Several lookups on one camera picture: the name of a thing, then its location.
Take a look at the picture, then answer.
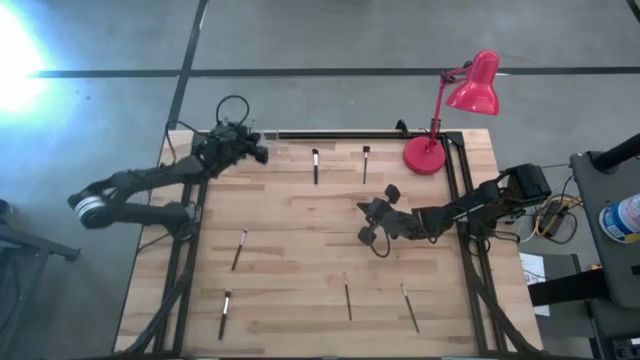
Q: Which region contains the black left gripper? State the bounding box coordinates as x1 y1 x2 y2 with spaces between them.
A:
192 121 270 177

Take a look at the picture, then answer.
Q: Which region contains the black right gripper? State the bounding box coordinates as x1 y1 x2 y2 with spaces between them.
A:
356 183 401 246

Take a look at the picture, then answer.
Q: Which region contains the thin black makeup brush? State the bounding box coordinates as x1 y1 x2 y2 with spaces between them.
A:
399 283 421 335
341 271 354 323

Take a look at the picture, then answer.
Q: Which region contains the black makeup brush silver ferrule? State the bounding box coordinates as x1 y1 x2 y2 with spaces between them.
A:
217 289 234 342
230 228 249 273

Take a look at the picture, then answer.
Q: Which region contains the clear acrylic brush organizer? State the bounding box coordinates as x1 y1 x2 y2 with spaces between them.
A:
249 128 281 155

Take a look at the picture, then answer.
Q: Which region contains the red desk lamp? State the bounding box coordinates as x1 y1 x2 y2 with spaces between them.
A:
402 48 502 177

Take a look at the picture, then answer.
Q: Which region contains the white paper sheet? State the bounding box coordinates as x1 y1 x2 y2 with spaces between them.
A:
518 252 551 318

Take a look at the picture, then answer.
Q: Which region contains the black power supply box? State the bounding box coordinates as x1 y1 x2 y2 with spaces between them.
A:
538 199 568 234

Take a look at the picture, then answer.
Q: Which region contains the black metal stand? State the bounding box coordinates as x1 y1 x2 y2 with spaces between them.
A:
0 198 82 360

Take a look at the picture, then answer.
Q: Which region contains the black metal beam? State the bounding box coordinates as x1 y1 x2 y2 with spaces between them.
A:
528 268 612 308

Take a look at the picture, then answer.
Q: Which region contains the dark grey side cart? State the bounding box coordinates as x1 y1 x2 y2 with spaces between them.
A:
569 149 640 360

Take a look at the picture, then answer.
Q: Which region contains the white blue wipes canister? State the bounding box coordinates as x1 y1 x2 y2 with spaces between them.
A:
598 193 640 245

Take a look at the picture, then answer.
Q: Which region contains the black round pole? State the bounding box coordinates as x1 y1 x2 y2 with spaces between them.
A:
593 132 640 173

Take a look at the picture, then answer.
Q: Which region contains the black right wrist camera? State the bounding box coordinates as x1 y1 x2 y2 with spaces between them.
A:
398 207 427 240

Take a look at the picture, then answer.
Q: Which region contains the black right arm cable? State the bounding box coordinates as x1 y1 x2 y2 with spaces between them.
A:
370 224 396 259

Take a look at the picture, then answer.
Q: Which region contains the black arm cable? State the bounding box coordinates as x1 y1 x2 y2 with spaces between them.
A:
164 93 251 151
370 224 396 259

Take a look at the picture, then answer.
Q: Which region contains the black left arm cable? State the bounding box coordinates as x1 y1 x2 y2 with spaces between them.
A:
164 93 251 151

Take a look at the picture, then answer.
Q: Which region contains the black aluminium table frame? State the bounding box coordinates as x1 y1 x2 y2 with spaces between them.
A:
122 129 539 360

